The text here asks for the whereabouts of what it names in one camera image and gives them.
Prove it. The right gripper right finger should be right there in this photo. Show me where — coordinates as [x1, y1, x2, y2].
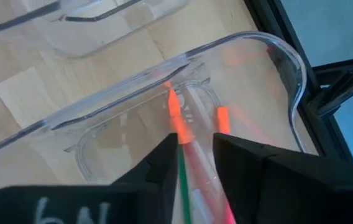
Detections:
[213, 133, 353, 224]

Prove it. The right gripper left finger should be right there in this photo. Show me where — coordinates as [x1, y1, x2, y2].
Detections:
[0, 133, 179, 224]

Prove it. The green pencil with orange cap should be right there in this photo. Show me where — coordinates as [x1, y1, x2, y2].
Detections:
[178, 146, 193, 224]

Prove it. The pink pencil with orange cap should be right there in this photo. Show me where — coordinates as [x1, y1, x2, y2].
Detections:
[216, 106, 231, 136]

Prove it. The red pencil with orange cap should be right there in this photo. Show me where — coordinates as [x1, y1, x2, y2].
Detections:
[163, 80, 237, 224]

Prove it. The clear plastic bin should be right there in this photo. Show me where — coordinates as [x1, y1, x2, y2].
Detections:
[0, 30, 308, 187]
[0, 0, 190, 59]

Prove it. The black corner bracket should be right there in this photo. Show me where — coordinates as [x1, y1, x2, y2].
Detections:
[300, 57, 353, 119]

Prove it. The black table frame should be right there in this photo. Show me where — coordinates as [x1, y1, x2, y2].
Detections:
[244, 0, 353, 164]

